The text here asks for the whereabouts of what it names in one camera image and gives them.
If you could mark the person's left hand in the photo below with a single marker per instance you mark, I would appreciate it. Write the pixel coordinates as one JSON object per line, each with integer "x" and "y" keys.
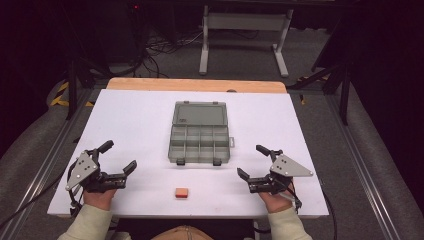
{"x": 98, "y": 199}

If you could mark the black tripod stand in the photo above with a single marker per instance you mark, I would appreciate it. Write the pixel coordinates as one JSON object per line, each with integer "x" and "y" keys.
{"x": 343, "y": 86}
{"x": 75, "y": 83}

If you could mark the white metal stand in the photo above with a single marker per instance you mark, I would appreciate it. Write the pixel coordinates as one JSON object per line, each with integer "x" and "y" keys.
{"x": 245, "y": 21}

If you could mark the person's right hand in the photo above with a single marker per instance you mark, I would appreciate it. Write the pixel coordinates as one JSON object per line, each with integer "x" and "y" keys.
{"x": 278, "y": 201}

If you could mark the white table board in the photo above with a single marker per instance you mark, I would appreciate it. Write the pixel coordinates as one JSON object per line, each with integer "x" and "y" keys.
{"x": 140, "y": 120}

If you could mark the yellow black hazard tape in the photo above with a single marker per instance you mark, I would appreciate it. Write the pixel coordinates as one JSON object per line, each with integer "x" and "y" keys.
{"x": 61, "y": 96}

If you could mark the person's lap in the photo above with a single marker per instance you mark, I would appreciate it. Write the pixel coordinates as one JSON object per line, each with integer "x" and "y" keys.
{"x": 183, "y": 233}

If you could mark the aluminium floor rail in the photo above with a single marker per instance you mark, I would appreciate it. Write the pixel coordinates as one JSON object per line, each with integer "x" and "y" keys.
{"x": 43, "y": 166}
{"x": 363, "y": 166}

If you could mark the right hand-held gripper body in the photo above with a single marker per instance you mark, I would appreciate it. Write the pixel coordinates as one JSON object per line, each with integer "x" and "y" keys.
{"x": 288, "y": 166}

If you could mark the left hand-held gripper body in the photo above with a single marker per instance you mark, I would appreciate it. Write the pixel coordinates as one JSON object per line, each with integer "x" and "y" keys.
{"x": 83, "y": 168}

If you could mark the grey plastic compartment box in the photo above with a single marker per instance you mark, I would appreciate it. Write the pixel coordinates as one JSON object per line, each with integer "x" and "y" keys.
{"x": 199, "y": 133}

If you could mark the small orange block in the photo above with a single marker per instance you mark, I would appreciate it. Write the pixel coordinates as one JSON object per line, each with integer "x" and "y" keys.
{"x": 181, "y": 192}

